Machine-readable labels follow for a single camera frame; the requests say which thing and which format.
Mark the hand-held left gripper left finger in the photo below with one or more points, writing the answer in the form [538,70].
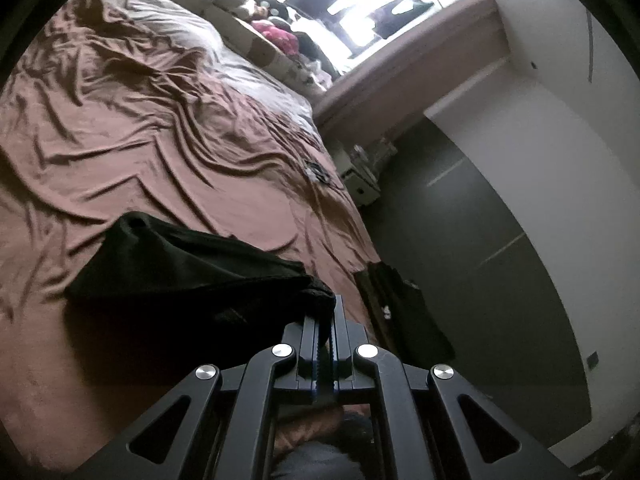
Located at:
[315,360]

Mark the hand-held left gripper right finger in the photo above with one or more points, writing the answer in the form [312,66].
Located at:
[345,360]

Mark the stack of dark clothes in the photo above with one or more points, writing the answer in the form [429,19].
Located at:
[410,310]

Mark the black t-shirt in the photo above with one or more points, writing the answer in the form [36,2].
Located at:
[190,270]

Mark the dark clothes on sill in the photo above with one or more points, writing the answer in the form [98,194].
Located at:
[310,47]

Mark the white nightstand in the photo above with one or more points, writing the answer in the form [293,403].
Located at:
[365,190]

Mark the small dark item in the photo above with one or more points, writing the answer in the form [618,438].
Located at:
[317,172]

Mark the bed with brown sheet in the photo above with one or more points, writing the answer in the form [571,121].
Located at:
[150,135]

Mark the beige curtain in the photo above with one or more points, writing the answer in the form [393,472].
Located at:
[410,70]

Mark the pink plush toy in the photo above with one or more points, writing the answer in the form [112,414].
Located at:
[275,35]

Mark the hanging dark coat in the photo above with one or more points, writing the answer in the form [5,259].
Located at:
[395,22]

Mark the black white plush toy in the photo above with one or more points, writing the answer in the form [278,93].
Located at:
[267,7]

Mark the beige plush toy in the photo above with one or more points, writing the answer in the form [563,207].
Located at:
[232,2]

